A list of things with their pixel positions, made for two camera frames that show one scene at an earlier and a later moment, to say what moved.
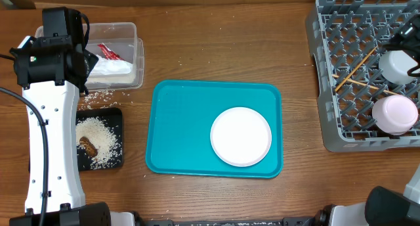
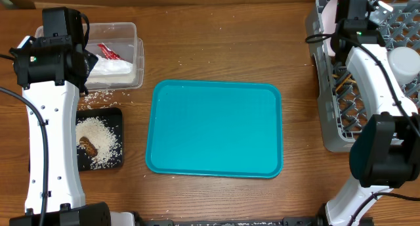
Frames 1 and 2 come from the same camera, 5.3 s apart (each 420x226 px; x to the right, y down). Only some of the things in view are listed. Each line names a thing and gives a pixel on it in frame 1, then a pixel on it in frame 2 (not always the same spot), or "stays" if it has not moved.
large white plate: x=241 y=136 → x=328 y=20
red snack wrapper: x=109 y=54 stays
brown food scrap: x=90 y=150 stays
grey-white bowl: x=394 y=66 stays
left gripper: x=92 y=57 stays
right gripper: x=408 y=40 → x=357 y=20
